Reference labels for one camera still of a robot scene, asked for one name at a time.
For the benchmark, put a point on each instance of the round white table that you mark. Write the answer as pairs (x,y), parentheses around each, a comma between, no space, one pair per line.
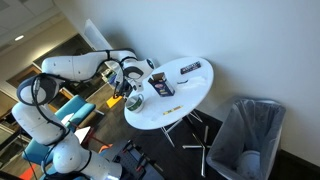
(151,115)

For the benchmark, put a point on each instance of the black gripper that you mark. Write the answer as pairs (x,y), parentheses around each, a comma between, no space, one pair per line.
(124,89)

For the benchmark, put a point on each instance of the black perforated workbench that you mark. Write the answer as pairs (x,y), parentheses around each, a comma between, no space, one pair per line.
(135,163)

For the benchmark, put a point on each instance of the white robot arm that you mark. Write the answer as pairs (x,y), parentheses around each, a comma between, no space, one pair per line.
(54,129)

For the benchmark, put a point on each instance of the yellow crayon marker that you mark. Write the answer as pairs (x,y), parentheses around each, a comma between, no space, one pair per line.
(172,110)

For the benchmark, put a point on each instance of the white side table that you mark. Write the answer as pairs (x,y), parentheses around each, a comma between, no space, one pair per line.
(80,133)

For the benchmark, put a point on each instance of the trash bin with liner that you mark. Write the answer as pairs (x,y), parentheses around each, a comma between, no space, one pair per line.
(252,125)

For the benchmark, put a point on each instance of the crumpled clear plastic wrap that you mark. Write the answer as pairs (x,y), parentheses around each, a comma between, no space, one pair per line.
(194,83)

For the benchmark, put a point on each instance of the blue pasta box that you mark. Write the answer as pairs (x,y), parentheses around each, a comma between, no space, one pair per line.
(162,86)

